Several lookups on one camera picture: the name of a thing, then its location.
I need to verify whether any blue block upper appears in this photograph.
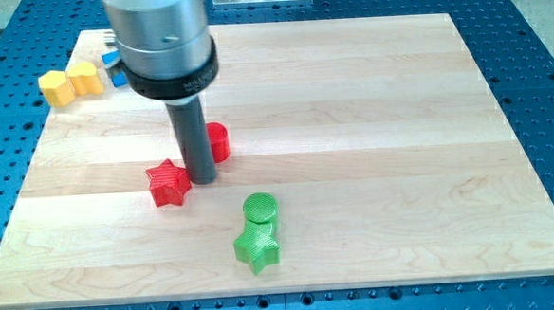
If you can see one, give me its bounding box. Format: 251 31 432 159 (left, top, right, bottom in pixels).
101 50 120 67

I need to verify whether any red star block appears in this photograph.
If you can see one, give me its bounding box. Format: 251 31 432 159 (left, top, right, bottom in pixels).
146 158 193 207

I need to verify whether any green star block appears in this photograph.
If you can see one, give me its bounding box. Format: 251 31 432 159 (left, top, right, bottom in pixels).
233 221 281 275

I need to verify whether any blue perforated metal table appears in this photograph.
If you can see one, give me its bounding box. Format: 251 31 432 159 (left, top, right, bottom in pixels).
0 0 554 310

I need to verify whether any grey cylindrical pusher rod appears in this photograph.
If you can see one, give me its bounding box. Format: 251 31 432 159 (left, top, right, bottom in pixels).
165 96 217 185

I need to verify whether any yellow hexagon block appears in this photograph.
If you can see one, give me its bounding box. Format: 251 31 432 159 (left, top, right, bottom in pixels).
38 70 76 108

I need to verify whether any black flange ring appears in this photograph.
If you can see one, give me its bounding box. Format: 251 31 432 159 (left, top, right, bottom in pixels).
120 36 219 100

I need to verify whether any green cylinder block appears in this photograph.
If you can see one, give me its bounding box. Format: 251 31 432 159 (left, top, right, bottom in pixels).
243 191 279 231

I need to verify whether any wooden board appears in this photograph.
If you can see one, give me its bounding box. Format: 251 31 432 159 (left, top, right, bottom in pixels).
0 14 554 310

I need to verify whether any blue block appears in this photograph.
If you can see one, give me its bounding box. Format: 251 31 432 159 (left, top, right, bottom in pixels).
109 71 128 87
101 50 120 67

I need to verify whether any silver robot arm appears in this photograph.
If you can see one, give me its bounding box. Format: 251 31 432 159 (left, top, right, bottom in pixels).
101 0 219 185

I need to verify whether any blue block lower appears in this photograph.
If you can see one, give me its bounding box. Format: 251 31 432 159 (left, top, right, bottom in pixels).
109 71 128 87

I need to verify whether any yellow heart block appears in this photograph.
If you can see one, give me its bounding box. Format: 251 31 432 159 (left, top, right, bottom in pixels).
66 62 104 96

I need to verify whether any red cylinder block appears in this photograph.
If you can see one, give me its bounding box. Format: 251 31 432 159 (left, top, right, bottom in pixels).
206 122 231 163

